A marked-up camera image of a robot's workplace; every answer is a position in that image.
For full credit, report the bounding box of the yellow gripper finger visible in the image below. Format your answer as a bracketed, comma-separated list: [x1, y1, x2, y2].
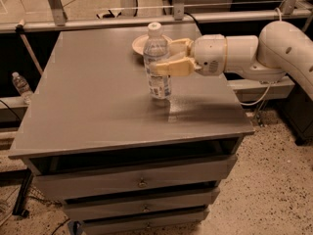
[151, 57, 196, 76]
[168, 38, 194, 56]

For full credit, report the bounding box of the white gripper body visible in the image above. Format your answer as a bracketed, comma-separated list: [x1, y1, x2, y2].
[191, 34, 227, 76]

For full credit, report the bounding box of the blue label plastic bottle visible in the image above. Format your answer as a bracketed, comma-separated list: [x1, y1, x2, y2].
[142, 21, 173, 101]

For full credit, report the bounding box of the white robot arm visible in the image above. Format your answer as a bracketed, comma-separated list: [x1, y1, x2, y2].
[152, 21, 313, 99]

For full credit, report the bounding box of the small clear water bottle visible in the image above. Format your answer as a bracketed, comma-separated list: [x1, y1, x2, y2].
[12, 71, 33, 105]

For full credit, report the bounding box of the white paper bowl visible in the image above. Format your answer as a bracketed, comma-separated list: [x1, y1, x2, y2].
[132, 34, 172, 57]

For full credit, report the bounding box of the grey drawer cabinet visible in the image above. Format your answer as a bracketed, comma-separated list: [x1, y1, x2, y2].
[8, 23, 256, 235]

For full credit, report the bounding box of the bottom grey drawer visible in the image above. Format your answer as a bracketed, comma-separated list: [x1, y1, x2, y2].
[81, 207, 208, 235]

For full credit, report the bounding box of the grey drawer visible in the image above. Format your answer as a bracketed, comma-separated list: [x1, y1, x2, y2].
[81, 207, 208, 235]
[34, 155, 237, 200]
[64, 187, 219, 220]

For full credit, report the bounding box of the wooden stick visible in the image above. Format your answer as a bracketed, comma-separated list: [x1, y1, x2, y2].
[16, 19, 43, 75]

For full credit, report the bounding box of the middle grey drawer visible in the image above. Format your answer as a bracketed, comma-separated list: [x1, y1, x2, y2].
[64, 187, 219, 220]

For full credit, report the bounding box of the top grey drawer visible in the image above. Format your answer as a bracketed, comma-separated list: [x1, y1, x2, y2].
[34, 155, 237, 200]

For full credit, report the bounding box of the black floor stand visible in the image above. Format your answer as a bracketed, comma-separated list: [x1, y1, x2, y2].
[12, 169, 33, 217]

